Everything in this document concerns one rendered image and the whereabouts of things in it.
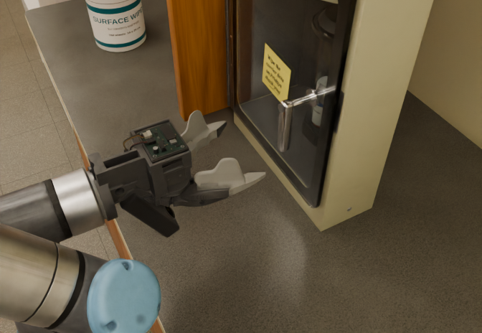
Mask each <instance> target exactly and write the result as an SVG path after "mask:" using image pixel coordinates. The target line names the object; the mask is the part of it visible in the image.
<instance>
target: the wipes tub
mask: <svg viewBox="0 0 482 333"><path fill-rule="evenodd" d="M85 2H86V5H87V8H88V14H89V17H90V22H91V25H92V28H93V34H94V38H95V41H96V44H97V46H99V47H100V48H101V49H103V50H106V51H109V52H125V51H129V50H133V49H135V48H137V47H139V46H140V45H141V44H143V42H144V41H145V39H146V28H145V22H144V18H143V8H142V3H141V0H85Z"/></svg>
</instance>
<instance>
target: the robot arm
mask: <svg viewBox="0 0 482 333"><path fill-rule="evenodd" d="M160 124H161V125H160ZM158 125H159V126H158ZM226 125H227V122H226V121H220V122H215V123H211V124H208V125H207V124H206V122H205V120H204V117H203V115H202V113H201V111H198V110H196V111H194V112H193V113H192V114H191V115H190V116H189V120H188V124H187V127H186V130H185V132H183V134H181V135H180V134H179V132H178V131H177V129H176V128H175V126H174V125H173V123H172V122H171V121H169V118H166V119H164V120H161V121H157V122H155V123H151V124H148V125H146V126H142V127H140V128H136V129H133V130H131V131H130V132H131V137H130V138H128V139H126V140H125V141H124V142H123V146H124V148H125V145H124V143H125V142H127V141H128V140H130V139H132V143H133V145H132V146H131V147H130V150H128V149H126V148H125V149H124V152H122V153H119V154H116V155H113V156H110V157H108V158H105V159H101V157H100V154H99V152H98V151H97V152H95V153H92V154H88V155H87V156H88V160H89V163H90V166H89V167H88V171H85V169H83V168H80V169H76V170H74V171H71V172H68V173H65V174H62V175H59V176H57V177H53V178H52V179H48V180H45V181H42V182H38V183H36V184H33V185H30V186H28V187H24V188H21V189H18V190H15V191H13V192H10V193H7V194H3V195H1V196H0V318H2V319H8V320H12V321H14V323H15V324H16V328H17V333H146V332H147V331H148V330H149V329H150V328H151V327H152V326H153V324H154V322H155V321H156V318H157V316H158V315H159V310H160V308H161V288H160V285H159V281H158V279H157V277H156V275H155V274H154V272H153V271H152V270H151V269H150V268H149V267H148V266H147V265H146V264H144V263H142V262H140V261H135V260H126V259H124V258H116V259H113V260H111V261H107V260H104V259H102V258H98V257H95V256H93V255H90V254H87V253H84V252H82V251H79V250H75V249H72V248H68V247H66V246H64V245H60V242H62V241H63V240H66V239H68V238H72V236H73V237H75V236H77V235H80V234H83V233H86V232H87V231H90V230H93V229H96V228H98V227H100V226H103V225H104V223H105V219H107V221H110V220H113V219H115V218H117V217H118V213H117V210H116V207H115V204H118V203H119V204H120V207H121V208H122V209H124V210H125V211H126V212H128V213H130V214H131V215H132V216H134V217H136V218H137V219H139V220H140V221H142V222H144V223H145V224H147V225H148V226H149V227H151V228H153V229H154V230H155V231H157V232H158V233H160V234H162V235H163V236H165V237H166V238H168V237H170V236H171V235H173V234H174V233H175V232H177V231H178V230H179V225H178V223H177V221H176V218H175V214H174V211H173V210H172V209H171V208H170V207H169V206H170V205H172V204H173V206H174V207H177V206H186V207H201V206H205V205H209V204H212V203H214V202H218V201H220V200H224V199H226V198H228V197H229V196H230V195H233V194H236V193H238V192H241V191H242V190H244V189H247V188H248V187H250V186H252V185H254V184H255V183H257V182H259V181H260V180H261V179H263V178H265V171H262V172H249V173H246V174H243V173H242V170H241V168H240V165H239V163H238V161H237V160H236V159H233V158H224V159H221V160H220V161H219V163H218V165H217V166H216V167H215V168H214V169H213V170H208V171H201V172H197V173H196V174H195V175H194V177H193V176H192V175H191V168H192V159H193V158H194V157H195V156H196V155H197V152H198V150H199V149H200V148H202V147H203V146H206V145H208V144H209V142H210V141H211V140H212V139H215V138H218V137H219V136H220V134H221V133H222V132H223V130H224V129H225V126H226ZM154 126H155V127H154ZM152 127H153V128H152ZM147 128H148V129H147ZM145 129H146V130H145ZM143 130H144V131H143ZM132 147H133V149H131V148H132ZM194 182H196V184H195V183H194Z"/></svg>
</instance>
